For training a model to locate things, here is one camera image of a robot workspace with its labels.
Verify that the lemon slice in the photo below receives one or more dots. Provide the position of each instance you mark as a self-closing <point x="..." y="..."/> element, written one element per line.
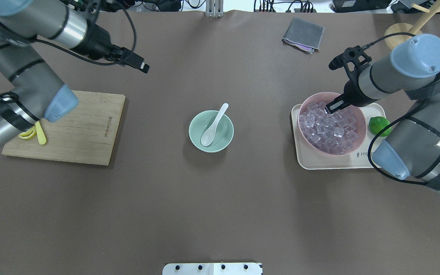
<point x="28" y="134"/>

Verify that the beige rectangular tray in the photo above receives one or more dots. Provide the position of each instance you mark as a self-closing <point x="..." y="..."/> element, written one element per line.
<point x="311" y="159"/>

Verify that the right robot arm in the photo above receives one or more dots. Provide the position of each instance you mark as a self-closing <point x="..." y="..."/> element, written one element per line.
<point x="410" y="153"/>

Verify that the green lime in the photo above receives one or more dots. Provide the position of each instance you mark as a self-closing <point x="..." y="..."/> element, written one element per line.
<point x="377" y="124"/>

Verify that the green ceramic bowl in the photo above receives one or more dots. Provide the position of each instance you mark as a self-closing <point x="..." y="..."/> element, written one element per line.
<point x="223" y="135"/>

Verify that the yellow plastic knife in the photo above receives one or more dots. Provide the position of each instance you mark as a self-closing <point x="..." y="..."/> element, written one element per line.
<point x="42" y="138"/>

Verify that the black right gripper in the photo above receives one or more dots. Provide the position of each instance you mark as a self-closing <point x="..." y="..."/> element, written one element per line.
<point x="353" y="95"/>

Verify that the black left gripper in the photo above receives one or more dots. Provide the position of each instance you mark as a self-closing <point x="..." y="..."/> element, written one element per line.
<point x="97" y="42"/>

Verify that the grey folded cloth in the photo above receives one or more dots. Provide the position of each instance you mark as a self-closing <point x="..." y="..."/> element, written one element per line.
<point x="304" y="35"/>

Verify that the wooden cup stand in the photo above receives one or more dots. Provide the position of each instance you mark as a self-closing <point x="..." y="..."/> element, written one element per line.
<point x="400" y="32"/>

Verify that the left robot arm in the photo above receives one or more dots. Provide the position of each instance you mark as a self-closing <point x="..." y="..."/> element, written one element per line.
<point x="68" y="25"/>

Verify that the pink bowl of ice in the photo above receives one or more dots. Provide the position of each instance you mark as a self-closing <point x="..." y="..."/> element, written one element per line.
<point x="339" y="133"/>

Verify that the wooden cutting board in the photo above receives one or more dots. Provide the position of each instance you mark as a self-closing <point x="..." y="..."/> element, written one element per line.
<point x="85" y="135"/>

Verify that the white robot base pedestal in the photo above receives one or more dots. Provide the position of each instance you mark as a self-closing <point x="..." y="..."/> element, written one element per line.
<point x="213" y="268"/>

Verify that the white plastic spoon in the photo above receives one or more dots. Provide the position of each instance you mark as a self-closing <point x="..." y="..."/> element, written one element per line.
<point x="209" y="134"/>

